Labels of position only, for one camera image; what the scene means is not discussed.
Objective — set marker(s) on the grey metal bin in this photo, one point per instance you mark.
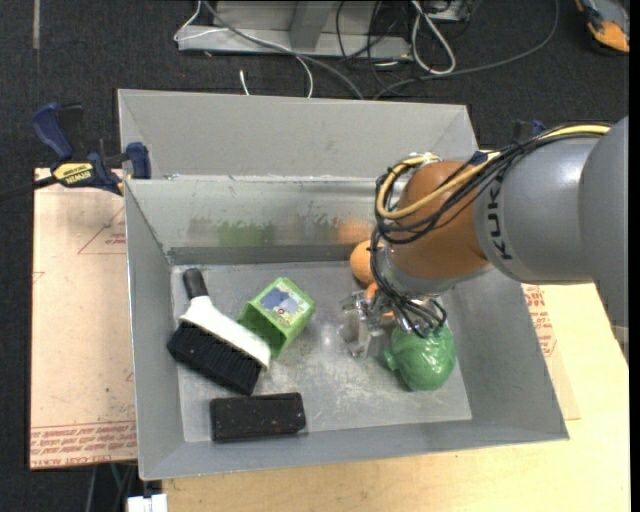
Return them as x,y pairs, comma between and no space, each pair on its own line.
310,150

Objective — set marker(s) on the green printed box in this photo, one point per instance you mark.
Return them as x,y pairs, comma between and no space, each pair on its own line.
280,312

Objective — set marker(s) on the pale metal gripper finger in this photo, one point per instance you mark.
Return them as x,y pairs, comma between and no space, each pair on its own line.
351,320
369,340

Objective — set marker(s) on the black flat block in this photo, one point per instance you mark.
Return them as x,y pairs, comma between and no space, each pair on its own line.
257,416

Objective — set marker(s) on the black and white hand brush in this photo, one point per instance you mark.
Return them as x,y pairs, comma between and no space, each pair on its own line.
220,350

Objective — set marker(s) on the brown cardboard board, red print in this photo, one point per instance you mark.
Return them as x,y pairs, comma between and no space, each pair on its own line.
80,310

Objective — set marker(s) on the orange ball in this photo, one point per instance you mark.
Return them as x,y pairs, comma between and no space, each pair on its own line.
361,262

